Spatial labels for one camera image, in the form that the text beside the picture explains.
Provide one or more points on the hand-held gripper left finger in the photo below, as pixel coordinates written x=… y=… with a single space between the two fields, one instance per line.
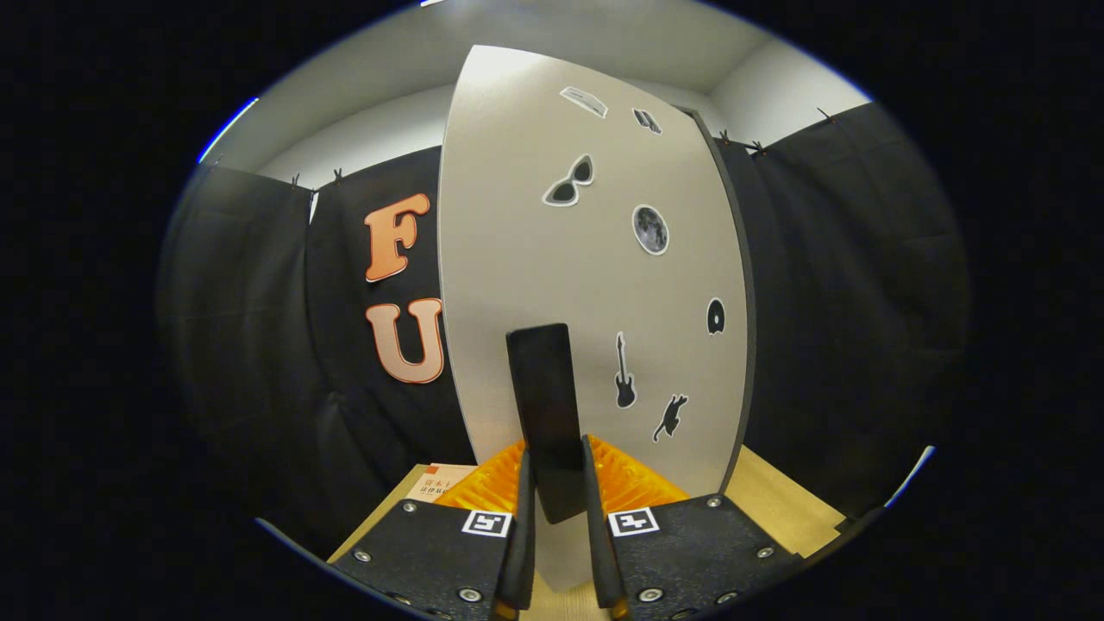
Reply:
x=523 y=535

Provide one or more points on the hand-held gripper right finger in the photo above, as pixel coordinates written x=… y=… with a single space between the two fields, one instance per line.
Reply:
x=595 y=543

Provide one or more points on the beige shoe cabinet door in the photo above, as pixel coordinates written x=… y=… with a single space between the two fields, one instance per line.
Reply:
x=561 y=276

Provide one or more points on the row of black cloth clips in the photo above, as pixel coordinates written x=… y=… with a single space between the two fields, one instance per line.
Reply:
x=724 y=136

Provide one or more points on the beige book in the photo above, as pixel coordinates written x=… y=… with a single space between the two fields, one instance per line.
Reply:
x=440 y=483

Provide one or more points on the ceiling light strip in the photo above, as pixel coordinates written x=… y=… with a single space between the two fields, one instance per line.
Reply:
x=228 y=129

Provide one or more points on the black backdrop cloth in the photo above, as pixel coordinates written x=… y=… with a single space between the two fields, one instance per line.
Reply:
x=862 y=302

